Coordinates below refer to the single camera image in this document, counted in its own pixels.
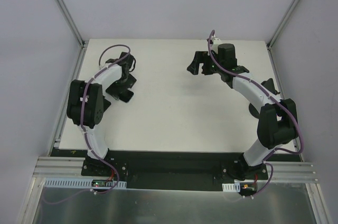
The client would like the black round-base clamp stand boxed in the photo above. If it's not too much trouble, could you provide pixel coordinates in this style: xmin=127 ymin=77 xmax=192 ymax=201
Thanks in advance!
xmin=248 ymin=78 xmax=280 ymax=118

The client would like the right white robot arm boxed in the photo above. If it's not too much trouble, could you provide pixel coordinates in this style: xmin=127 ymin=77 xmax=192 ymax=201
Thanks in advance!
xmin=187 ymin=43 xmax=298 ymax=179

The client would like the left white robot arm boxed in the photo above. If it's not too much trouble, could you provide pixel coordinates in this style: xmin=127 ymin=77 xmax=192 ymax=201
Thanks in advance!
xmin=67 ymin=52 xmax=137 ymax=176

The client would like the black smartphone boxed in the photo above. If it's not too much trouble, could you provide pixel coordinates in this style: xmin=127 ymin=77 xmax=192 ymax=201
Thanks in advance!
xmin=112 ymin=89 xmax=134 ymax=103

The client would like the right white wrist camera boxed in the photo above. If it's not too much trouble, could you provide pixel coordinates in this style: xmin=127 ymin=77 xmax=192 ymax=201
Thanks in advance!
xmin=209 ymin=35 xmax=222 ymax=52

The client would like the left aluminium frame post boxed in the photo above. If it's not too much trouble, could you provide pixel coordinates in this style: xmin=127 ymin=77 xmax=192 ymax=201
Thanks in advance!
xmin=54 ymin=0 xmax=86 ymax=47

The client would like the aluminium frame post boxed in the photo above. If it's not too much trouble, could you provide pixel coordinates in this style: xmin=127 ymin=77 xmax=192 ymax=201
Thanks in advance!
xmin=54 ymin=0 xmax=86 ymax=47
xmin=266 ymin=0 xmax=302 ymax=51

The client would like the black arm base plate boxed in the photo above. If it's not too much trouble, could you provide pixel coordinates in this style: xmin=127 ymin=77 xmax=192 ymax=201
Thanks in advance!
xmin=51 ymin=149 xmax=300 ymax=192

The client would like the right aluminium frame post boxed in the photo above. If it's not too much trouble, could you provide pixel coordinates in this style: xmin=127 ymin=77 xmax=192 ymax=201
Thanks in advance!
xmin=266 ymin=0 xmax=302 ymax=51

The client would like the aluminium front rail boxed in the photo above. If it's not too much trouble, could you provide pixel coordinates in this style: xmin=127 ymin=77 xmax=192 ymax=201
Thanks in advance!
xmin=33 ymin=157 xmax=85 ymax=178

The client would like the right white cable duct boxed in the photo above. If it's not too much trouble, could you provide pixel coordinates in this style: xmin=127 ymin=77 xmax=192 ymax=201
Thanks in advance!
xmin=222 ymin=182 xmax=257 ymax=192

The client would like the white cable duct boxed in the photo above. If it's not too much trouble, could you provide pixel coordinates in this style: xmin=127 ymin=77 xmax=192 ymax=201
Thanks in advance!
xmin=45 ymin=178 xmax=127 ymax=190
xmin=222 ymin=182 xmax=257 ymax=192

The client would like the left white cable duct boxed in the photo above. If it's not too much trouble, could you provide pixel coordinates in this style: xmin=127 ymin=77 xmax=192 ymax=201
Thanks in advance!
xmin=45 ymin=178 xmax=127 ymax=190

